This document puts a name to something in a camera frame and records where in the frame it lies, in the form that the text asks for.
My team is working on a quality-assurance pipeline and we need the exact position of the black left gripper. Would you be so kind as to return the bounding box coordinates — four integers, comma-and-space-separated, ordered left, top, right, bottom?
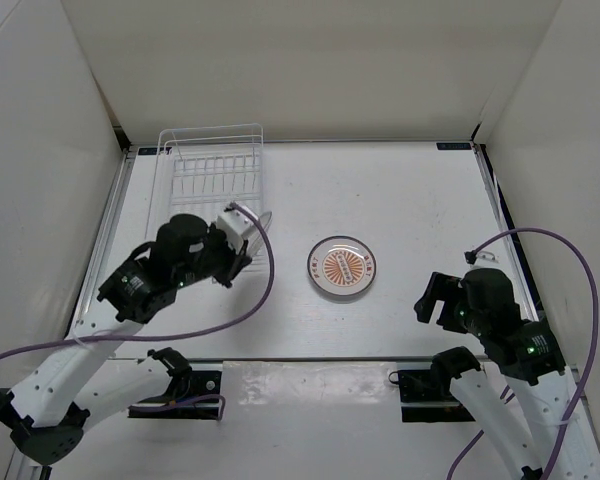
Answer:
173, 220, 252, 288

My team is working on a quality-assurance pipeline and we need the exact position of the white plate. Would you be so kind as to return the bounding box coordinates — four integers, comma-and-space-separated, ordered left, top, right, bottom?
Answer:
306, 235, 377, 303
247, 211, 272, 256

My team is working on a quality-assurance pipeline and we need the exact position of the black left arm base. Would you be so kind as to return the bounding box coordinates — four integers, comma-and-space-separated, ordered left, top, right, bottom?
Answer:
127, 363, 223, 421

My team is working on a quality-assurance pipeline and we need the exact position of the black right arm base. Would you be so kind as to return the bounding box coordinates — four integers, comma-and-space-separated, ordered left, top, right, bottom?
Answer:
388, 369, 474, 424

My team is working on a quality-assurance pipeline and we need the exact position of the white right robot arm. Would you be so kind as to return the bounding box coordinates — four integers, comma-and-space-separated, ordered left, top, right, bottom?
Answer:
414, 268, 600, 479

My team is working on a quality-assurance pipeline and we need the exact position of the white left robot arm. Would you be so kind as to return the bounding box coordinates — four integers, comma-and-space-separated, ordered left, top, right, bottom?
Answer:
0, 204, 271, 466

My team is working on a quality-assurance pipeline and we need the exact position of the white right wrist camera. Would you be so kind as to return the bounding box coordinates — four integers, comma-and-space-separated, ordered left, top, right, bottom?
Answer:
464, 250, 499, 265

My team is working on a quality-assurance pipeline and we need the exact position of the white wire dish rack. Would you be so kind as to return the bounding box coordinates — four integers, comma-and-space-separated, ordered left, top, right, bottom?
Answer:
145, 123, 265, 239

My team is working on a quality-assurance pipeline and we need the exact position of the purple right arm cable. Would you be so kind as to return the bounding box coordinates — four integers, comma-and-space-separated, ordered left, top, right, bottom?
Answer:
444, 228, 600, 480

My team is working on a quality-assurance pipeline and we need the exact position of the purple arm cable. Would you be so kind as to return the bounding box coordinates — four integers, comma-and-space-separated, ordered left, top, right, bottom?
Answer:
444, 228, 600, 480
0, 200, 275, 421

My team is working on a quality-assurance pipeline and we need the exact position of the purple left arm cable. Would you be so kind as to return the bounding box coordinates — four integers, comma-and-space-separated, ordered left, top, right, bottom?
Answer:
0, 200, 275, 421

